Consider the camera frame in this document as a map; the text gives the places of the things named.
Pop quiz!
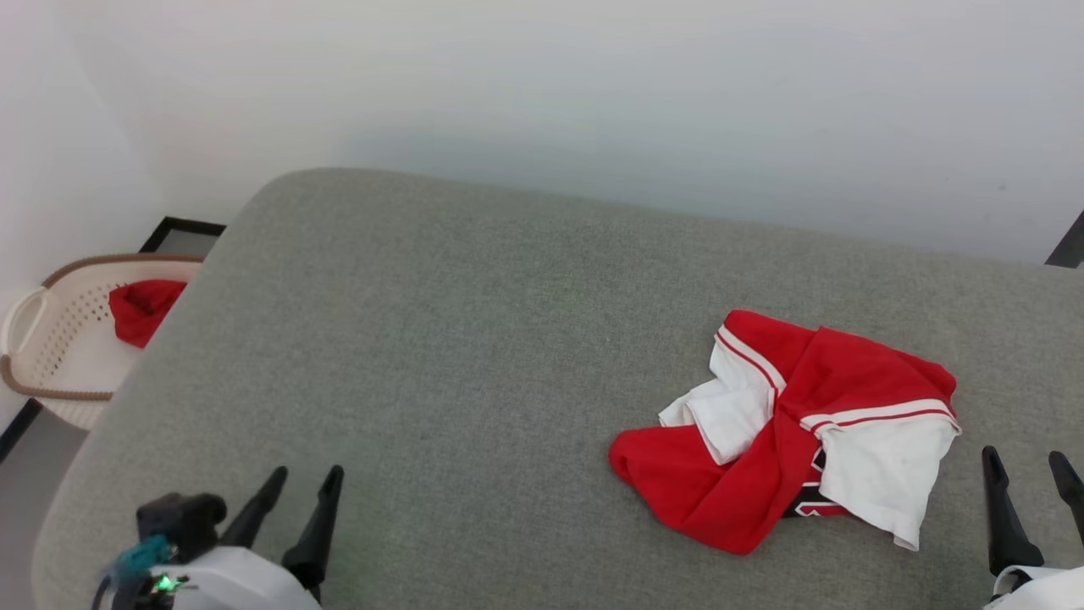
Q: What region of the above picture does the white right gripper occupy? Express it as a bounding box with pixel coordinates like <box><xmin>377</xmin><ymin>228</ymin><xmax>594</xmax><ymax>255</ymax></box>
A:
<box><xmin>982</xmin><ymin>446</ymin><xmax>1084</xmax><ymax>610</ymax></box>

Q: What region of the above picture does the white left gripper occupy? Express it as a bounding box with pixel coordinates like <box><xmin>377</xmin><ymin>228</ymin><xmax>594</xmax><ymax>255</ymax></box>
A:
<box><xmin>93</xmin><ymin>464</ymin><xmax>346</xmax><ymax>610</ymax></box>

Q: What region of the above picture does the red and white garment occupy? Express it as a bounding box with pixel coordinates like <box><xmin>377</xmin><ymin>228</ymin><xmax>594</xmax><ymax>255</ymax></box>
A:
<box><xmin>608</xmin><ymin>309</ymin><xmax>962</xmax><ymax>556</ymax></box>

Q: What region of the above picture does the plain red garment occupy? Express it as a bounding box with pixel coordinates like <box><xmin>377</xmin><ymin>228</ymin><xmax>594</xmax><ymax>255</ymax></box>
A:
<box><xmin>108</xmin><ymin>280</ymin><xmax>187</xmax><ymax>349</ymax></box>

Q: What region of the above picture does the grey fabric sofa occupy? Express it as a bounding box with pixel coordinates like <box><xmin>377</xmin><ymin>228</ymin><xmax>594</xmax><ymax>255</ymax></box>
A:
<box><xmin>32</xmin><ymin>167</ymin><xmax>1084</xmax><ymax>610</ymax></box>

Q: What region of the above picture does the cream plastic laundry basket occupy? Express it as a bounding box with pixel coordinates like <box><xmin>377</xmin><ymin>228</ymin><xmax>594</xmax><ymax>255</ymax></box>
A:
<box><xmin>0</xmin><ymin>252</ymin><xmax>204</xmax><ymax>430</ymax></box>

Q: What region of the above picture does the teal cable connector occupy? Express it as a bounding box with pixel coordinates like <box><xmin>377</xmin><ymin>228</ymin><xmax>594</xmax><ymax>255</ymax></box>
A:
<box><xmin>108</xmin><ymin>535</ymin><xmax>173</xmax><ymax>585</ymax></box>

